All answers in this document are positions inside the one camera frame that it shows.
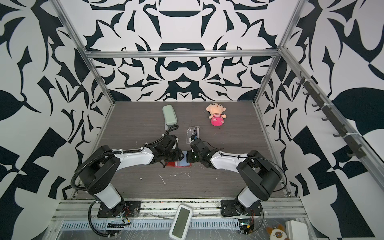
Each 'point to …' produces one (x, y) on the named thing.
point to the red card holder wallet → (182, 163)
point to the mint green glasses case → (169, 115)
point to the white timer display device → (180, 228)
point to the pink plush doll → (216, 110)
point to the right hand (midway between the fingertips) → (187, 154)
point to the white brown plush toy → (278, 233)
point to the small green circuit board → (244, 222)
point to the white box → (296, 230)
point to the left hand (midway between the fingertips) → (184, 153)
